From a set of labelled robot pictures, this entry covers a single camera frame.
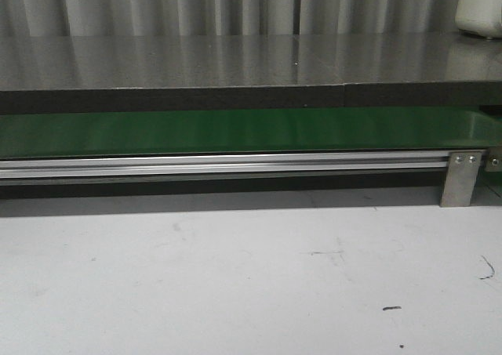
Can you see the steel conveyor support bracket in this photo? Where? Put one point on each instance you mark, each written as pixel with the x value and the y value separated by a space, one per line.
pixel 461 176

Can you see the aluminium conveyor side rail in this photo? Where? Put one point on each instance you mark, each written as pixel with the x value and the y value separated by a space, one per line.
pixel 220 164

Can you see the grey stone counter slab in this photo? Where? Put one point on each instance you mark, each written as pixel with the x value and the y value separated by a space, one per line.
pixel 46 75

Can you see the green conveyor belt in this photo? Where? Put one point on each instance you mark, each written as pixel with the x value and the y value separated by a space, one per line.
pixel 236 131

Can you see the grey pleated curtain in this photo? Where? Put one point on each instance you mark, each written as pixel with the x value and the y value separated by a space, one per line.
pixel 36 18

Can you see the steel conveyor end plate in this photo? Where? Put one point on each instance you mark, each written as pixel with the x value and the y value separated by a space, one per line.
pixel 493 161

